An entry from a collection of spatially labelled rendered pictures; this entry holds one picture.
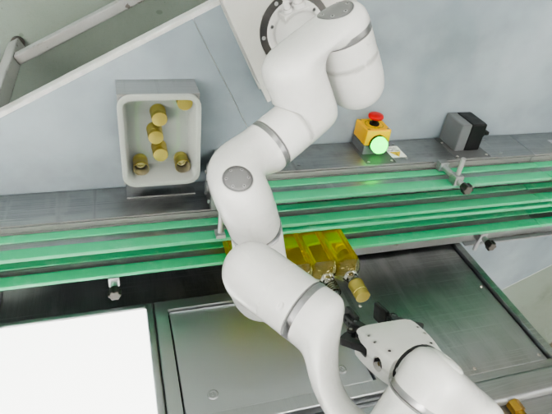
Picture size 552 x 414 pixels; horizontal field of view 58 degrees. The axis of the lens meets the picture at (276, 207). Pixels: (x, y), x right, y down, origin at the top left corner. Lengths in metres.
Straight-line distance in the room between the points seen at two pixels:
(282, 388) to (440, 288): 0.58
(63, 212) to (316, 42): 0.71
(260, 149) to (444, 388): 0.40
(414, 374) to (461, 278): 0.96
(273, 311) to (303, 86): 0.33
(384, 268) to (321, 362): 0.87
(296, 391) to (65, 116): 0.77
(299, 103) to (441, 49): 0.69
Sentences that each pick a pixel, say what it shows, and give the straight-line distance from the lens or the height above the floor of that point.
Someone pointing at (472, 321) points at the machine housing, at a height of 1.16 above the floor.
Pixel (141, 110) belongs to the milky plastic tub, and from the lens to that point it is 1.16.
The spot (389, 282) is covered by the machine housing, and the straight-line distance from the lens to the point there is 1.42.
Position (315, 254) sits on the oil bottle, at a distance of 1.15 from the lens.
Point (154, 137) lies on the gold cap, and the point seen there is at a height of 0.81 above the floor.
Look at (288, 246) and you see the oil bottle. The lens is 1.16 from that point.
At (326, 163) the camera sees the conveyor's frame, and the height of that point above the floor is 0.86.
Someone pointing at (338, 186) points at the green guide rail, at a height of 0.93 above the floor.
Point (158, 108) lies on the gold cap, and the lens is 1.13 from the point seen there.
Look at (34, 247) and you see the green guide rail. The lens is 1.17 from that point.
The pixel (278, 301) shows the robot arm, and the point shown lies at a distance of 0.62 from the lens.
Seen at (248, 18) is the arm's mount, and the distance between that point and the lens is 1.06.
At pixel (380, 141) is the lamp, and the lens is 1.28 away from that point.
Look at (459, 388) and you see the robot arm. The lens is 0.59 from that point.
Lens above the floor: 1.82
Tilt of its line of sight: 49 degrees down
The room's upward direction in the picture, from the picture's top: 154 degrees clockwise
